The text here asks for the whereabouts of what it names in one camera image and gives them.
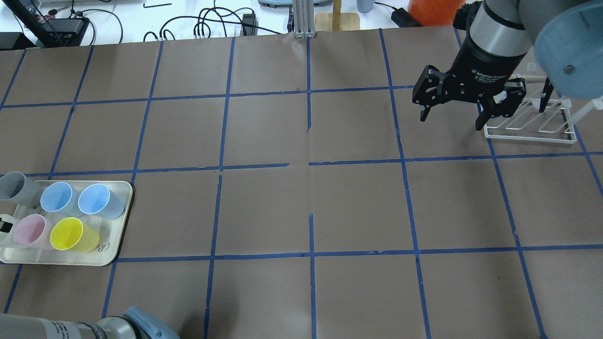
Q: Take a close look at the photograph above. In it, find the white wire cup rack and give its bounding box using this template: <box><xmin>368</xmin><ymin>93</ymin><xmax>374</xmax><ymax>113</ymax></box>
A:
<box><xmin>483</xmin><ymin>71</ymin><xmax>603</xmax><ymax>144</ymax></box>

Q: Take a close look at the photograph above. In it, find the pink cup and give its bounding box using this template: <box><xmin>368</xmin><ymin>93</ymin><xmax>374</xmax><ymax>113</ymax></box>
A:
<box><xmin>13</xmin><ymin>214</ymin><xmax>55</xmax><ymax>250</ymax></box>

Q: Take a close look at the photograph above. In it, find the black power adapter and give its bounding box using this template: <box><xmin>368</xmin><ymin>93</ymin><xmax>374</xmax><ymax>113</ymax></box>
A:
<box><xmin>239</xmin><ymin>13</ymin><xmax>258</xmax><ymax>36</ymax></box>

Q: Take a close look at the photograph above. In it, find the blue mug on desk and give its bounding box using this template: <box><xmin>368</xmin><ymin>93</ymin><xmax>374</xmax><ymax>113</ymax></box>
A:
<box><xmin>356</xmin><ymin>0</ymin><xmax>375</xmax><ymax>14</ymax></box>

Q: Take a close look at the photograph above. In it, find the yellow cup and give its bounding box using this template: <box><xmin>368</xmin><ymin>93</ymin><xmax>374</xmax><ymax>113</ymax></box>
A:
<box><xmin>50</xmin><ymin>217</ymin><xmax>100</xmax><ymax>253</ymax></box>

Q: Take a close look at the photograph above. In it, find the cream plastic tray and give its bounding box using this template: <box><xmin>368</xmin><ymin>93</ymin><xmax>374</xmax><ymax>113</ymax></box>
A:
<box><xmin>0</xmin><ymin>180</ymin><xmax>134</xmax><ymax>267</ymax></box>

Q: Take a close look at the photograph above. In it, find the orange cylindrical container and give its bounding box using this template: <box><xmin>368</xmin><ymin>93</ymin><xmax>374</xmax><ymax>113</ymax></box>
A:
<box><xmin>407</xmin><ymin>0</ymin><xmax>466</xmax><ymax>26</ymax></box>

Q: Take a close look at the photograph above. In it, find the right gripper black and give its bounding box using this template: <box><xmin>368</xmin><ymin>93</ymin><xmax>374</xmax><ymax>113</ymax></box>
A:
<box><xmin>413</xmin><ymin>36</ymin><xmax>526</xmax><ymax>131</ymax></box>

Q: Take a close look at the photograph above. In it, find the white ikea cup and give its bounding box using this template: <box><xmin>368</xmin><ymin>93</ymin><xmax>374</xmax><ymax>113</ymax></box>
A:
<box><xmin>0</xmin><ymin>214</ymin><xmax>21</xmax><ymax>248</ymax></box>

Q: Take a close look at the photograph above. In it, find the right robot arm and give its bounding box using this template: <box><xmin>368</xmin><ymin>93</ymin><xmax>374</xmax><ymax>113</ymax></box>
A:
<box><xmin>412</xmin><ymin>0</ymin><xmax>603</xmax><ymax>131</ymax></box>

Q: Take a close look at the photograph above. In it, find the aluminium frame post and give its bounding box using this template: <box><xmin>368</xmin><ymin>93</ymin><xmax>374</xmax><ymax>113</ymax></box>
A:
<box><xmin>292</xmin><ymin>0</ymin><xmax>315</xmax><ymax>38</ymax></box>

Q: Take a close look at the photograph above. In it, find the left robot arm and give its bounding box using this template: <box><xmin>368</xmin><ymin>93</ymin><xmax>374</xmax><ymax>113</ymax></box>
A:
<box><xmin>1</xmin><ymin>217</ymin><xmax>179</xmax><ymax>339</ymax></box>

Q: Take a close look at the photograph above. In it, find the blue cup near tray corner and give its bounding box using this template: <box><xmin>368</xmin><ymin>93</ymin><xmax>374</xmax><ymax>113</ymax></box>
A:
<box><xmin>78</xmin><ymin>183</ymin><xmax>125</xmax><ymax>219</ymax></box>

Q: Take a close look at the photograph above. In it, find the wooden stand base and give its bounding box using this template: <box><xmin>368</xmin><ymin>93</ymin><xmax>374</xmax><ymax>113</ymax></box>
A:
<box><xmin>314</xmin><ymin>0</ymin><xmax>360</xmax><ymax>32</ymax></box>

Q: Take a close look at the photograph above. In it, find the grey cup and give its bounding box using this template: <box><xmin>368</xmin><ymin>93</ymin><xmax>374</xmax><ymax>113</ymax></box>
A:
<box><xmin>0</xmin><ymin>171</ymin><xmax>44</xmax><ymax>207</ymax></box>

